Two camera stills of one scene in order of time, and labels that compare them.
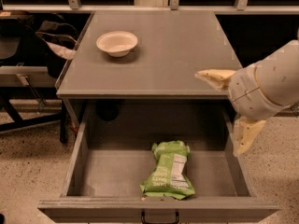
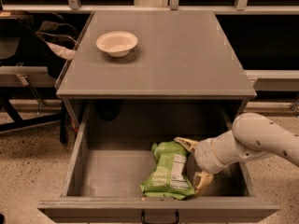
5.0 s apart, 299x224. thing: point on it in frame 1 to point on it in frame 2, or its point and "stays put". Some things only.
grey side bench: x=30 y=83 stays put
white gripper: x=248 y=93 to x=204 y=156
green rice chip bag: x=168 y=176 stays put
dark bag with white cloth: x=59 y=40 stays put
